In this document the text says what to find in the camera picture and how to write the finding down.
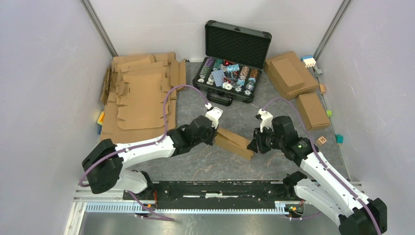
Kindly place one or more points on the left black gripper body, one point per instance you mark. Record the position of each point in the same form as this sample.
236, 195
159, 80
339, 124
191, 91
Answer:
208, 138

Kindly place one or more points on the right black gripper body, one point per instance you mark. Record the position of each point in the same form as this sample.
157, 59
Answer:
265, 140

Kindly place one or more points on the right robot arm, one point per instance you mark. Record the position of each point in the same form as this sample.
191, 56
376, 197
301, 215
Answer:
319, 183

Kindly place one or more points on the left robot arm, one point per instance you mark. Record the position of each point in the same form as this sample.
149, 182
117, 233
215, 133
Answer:
106, 167

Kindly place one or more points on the small folded cardboard box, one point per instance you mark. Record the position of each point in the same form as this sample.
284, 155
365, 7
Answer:
312, 112

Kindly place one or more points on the large folded cardboard box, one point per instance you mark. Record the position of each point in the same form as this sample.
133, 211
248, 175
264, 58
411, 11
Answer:
310, 83

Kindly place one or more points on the wooden letter H cube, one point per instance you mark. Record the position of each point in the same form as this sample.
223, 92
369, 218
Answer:
321, 141

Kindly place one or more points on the teal cube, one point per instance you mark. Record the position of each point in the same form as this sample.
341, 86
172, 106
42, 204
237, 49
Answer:
339, 138

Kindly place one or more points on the small wooden cube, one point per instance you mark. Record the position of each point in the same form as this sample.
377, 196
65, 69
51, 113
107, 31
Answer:
322, 88

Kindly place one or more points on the stack of flat cardboard blanks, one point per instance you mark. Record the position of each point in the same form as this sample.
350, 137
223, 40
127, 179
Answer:
138, 97

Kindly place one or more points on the black poker chip case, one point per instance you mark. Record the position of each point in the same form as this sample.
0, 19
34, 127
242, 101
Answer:
234, 59

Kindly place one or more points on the grey toy block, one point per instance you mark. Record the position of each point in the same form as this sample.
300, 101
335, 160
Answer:
318, 72

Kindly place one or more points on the blue white toy block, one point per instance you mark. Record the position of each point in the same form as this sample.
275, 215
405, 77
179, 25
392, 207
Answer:
308, 61

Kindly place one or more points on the orange yellow block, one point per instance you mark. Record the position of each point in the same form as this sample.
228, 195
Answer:
100, 122

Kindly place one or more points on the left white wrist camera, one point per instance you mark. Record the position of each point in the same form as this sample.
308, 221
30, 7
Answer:
213, 114

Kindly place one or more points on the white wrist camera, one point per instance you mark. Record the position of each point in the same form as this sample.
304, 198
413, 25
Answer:
213, 114
266, 119

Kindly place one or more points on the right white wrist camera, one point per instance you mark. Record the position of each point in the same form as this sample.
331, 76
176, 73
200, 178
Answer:
266, 119

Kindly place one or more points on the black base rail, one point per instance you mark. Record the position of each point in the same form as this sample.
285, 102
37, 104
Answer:
217, 194

